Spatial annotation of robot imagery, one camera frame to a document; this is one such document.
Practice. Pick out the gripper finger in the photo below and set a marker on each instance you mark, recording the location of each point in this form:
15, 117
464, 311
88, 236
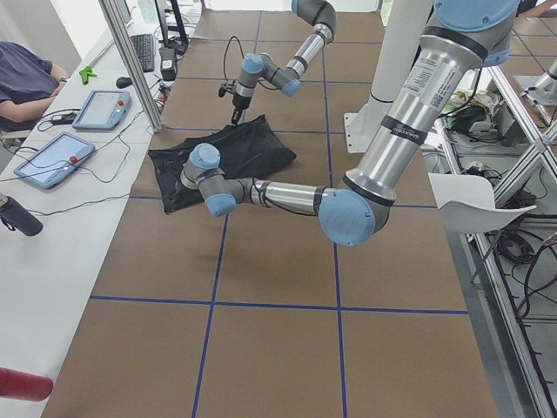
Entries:
236, 116

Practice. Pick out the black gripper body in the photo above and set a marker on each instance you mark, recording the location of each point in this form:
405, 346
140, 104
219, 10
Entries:
238, 101

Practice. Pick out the black t-shirt with logo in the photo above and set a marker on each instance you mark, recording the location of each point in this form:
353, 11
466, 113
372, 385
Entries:
251, 149

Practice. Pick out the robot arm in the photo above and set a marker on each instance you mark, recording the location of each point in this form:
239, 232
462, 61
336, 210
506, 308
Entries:
430, 46
321, 15

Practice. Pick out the black power adapter box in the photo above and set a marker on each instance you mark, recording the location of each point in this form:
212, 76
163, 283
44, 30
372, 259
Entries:
168, 63

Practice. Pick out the black keyboard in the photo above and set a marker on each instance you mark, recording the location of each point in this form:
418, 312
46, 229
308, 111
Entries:
143, 45

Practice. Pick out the black computer mouse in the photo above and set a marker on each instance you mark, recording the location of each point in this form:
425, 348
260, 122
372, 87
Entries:
123, 82

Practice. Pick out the upper blue teach pendant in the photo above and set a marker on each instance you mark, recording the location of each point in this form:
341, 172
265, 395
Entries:
102, 110

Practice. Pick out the blue teach pendant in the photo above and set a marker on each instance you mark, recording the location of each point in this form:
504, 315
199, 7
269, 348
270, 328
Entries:
102, 110
55, 162

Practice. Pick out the green plastic clip tool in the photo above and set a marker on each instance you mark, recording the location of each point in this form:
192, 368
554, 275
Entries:
86, 74

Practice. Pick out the lower blue teach pendant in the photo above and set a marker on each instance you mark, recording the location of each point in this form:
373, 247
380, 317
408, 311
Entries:
55, 162

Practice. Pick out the brown paper table mat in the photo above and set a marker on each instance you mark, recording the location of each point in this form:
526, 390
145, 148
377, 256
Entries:
259, 314

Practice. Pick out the seated person in blue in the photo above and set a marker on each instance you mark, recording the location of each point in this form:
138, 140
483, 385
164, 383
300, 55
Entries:
29, 85

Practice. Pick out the black water bottle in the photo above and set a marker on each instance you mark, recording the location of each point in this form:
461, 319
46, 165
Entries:
16, 217

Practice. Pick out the white curved paper sheet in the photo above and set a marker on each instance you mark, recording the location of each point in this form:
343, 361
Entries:
466, 204

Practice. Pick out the red cylinder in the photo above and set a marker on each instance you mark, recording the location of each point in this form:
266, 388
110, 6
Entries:
25, 387

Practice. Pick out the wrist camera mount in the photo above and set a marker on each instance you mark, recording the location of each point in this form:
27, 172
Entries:
226, 87

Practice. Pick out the aluminium frame post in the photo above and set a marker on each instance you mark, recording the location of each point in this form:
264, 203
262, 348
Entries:
122, 40

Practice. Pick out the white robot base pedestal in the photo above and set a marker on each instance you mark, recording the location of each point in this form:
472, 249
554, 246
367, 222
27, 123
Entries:
383, 82

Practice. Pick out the aluminium frame rack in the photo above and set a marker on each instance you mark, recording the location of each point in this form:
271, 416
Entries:
509, 272

